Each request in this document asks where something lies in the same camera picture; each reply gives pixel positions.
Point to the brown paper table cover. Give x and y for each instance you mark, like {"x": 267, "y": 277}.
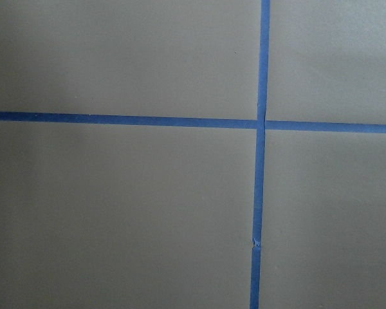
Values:
{"x": 192, "y": 154}

